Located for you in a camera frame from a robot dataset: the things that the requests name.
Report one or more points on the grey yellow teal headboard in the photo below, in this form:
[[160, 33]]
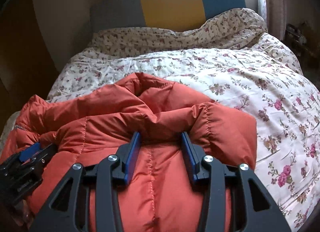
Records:
[[170, 4]]

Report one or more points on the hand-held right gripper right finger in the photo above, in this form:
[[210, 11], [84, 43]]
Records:
[[187, 150]]

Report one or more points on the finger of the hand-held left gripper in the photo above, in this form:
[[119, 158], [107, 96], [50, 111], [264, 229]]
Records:
[[28, 151]]

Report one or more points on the brown wooden wardrobe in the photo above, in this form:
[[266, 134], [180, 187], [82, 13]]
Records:
[[20, 47]]

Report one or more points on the cluttered desk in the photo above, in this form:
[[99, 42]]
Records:
[[300, 39]]

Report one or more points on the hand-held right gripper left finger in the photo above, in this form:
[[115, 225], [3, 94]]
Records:
[[132, 152]]

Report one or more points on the small-flowered folded quilt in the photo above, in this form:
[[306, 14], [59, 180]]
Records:
[[160, 38]]

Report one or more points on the orange down jacket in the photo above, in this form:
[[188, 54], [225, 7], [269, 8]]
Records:
[[150, 112]]

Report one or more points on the pink-flowered bed cover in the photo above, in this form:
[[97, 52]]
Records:
[[237, 77]]

